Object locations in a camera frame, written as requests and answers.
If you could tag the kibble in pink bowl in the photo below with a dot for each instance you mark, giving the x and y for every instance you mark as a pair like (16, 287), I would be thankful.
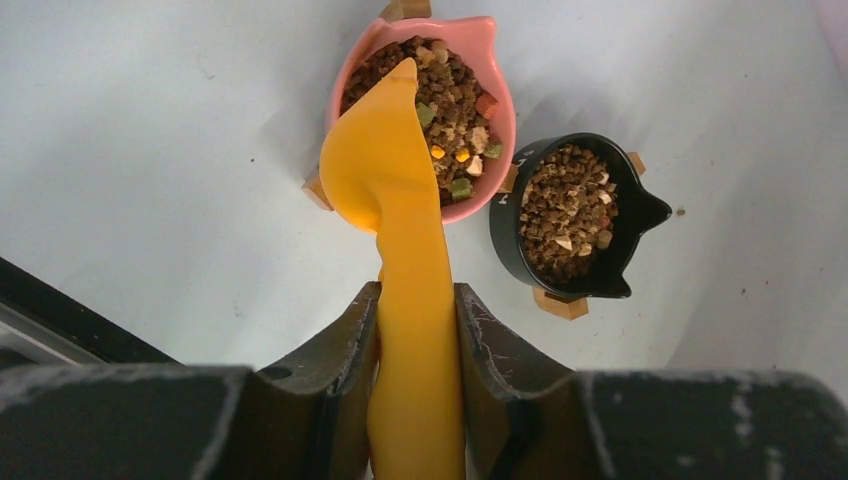
(453, 110)

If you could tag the pink cat bowl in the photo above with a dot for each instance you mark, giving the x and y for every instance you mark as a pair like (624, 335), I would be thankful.
(473, 39)

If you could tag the kibble in black bowl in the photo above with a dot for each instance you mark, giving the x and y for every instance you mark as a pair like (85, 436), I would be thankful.
(567, 213)

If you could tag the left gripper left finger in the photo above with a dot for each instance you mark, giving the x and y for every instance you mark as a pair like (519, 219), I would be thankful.
(302, 417)

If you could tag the black pet bowl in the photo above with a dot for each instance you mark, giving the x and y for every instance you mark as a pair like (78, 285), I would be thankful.
(639, 211)

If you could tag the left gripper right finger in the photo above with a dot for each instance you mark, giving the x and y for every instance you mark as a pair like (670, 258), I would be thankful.
(530, 417)

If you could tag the yellow plastic scoop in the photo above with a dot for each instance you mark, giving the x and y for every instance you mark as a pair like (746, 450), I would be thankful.
(376, 171)

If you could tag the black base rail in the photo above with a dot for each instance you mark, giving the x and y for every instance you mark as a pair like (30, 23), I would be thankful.
(43, 325)

